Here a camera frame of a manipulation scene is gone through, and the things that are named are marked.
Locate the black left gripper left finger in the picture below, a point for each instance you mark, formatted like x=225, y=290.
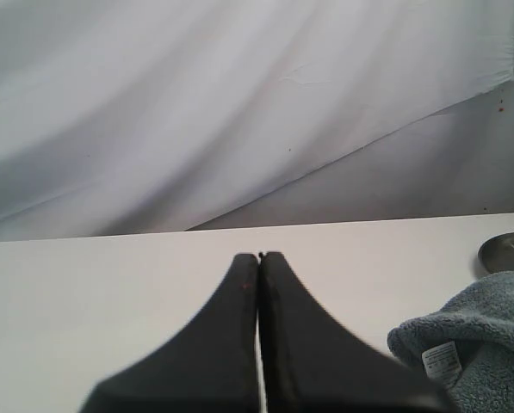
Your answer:
x=210, y=365

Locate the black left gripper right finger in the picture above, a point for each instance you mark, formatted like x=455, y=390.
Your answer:
x=311, y=363

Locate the blue fleece towel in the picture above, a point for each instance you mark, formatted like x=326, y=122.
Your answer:
x=467, y=345

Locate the round steel plate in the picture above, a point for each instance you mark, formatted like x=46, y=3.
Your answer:
x=497, y=253

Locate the white backdrop sheet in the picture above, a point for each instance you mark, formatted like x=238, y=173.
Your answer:
x=121, y=115

